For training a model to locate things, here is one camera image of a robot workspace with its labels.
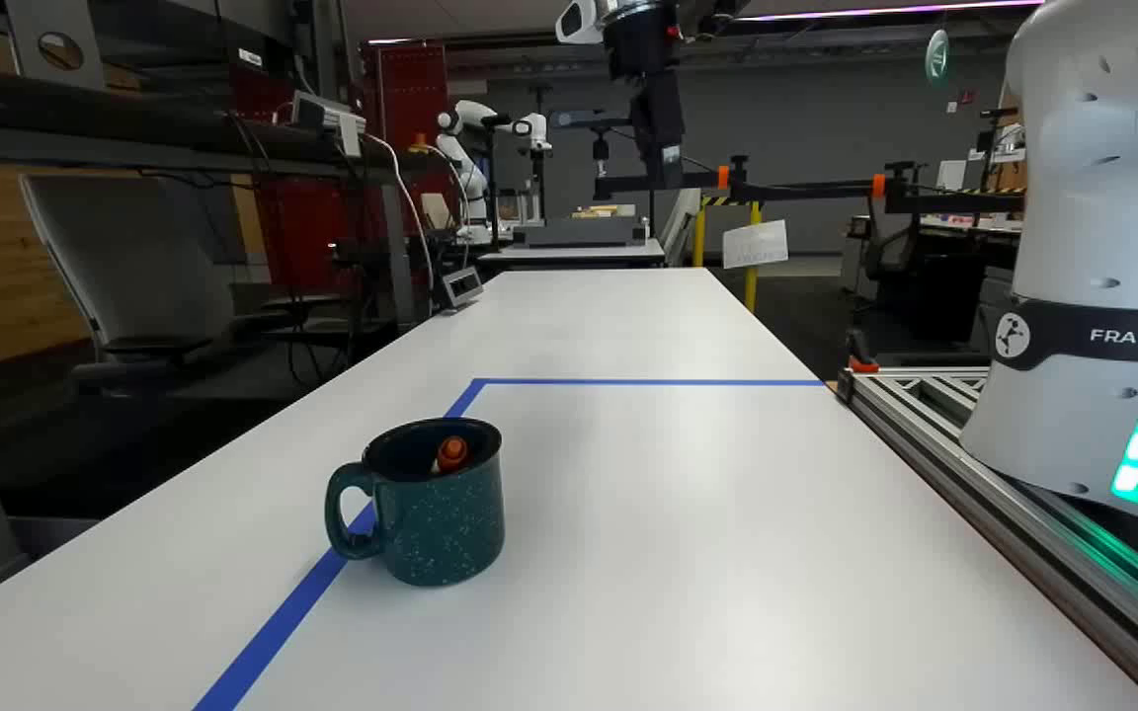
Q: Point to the blue tape line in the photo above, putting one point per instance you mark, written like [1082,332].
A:
[324,569]

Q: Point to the black camera arm with clamps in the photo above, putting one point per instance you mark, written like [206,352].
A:
[893,187]

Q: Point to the white power strip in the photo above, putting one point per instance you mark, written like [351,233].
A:
[345,125]

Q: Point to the dark green speckled mug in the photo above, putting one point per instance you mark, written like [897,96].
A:
[432,527]

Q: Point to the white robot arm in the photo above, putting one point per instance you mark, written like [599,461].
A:
[1059,401]

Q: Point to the white paper sign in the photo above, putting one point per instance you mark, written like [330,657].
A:
[752,246]

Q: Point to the red marker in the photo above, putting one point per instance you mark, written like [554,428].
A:
[453,455]

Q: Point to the grey office chair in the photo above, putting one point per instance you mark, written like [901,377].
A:
[150,299]

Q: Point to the aluminium mounting rail frame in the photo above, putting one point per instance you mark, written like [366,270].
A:
[1078,553]

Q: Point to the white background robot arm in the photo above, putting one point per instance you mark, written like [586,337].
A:
[475,212]

